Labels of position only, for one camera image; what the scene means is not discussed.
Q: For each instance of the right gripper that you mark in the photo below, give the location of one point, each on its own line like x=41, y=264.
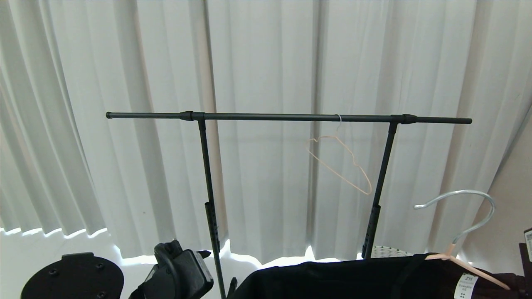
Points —
x=527, y=261

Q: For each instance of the black garment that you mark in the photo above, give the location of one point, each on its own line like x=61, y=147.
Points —
x=332, y=282

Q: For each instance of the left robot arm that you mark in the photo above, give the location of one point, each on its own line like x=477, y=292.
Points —
x=70, y=278

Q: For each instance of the white laundry basket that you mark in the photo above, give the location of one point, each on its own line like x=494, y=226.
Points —
x=390, y=252

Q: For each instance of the black clothes rack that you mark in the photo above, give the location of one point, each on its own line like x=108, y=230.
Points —
x=291, y=117

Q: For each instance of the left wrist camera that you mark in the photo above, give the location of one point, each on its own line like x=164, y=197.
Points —
x=183, y=274

